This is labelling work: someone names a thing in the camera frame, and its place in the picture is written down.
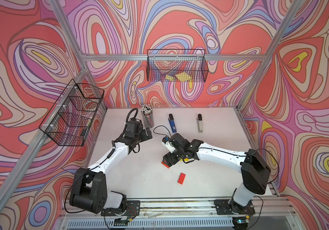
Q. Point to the black wire basket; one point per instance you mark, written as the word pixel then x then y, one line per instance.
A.
pixel 162 62
pixel 70 119

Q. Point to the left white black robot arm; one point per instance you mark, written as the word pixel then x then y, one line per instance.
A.
pixel 89 191

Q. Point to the black wire basket left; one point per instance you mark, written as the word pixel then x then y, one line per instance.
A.
pixel 70 119

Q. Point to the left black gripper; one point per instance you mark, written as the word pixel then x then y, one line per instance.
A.
pixel 144 137

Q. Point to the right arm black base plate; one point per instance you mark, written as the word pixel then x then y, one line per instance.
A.
pixel 229 207

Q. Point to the beige stapler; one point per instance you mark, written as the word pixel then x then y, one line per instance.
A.
pixel 200 123

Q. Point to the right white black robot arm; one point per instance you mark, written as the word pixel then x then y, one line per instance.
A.
pixel 253 168

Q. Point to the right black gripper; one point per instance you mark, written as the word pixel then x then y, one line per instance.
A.
pixel 169 158

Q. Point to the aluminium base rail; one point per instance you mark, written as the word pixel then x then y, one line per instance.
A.
pixel 205 213

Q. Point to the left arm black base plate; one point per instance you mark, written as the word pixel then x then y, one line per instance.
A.
pixel 130 209

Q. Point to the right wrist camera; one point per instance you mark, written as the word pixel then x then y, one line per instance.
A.
pixel 166 143

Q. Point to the blue stapler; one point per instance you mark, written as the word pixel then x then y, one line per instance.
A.
pixel 172 123

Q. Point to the metal mesh pencil cup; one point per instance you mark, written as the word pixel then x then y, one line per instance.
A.
pixel 147 116

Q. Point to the red wooden block front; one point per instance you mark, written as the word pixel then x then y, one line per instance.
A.
pixel 181 178

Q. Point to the black wire basket back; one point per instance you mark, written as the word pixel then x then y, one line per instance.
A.
pixel 162 62

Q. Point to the yellow sticky notes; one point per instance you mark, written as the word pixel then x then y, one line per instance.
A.
pixel 181 77

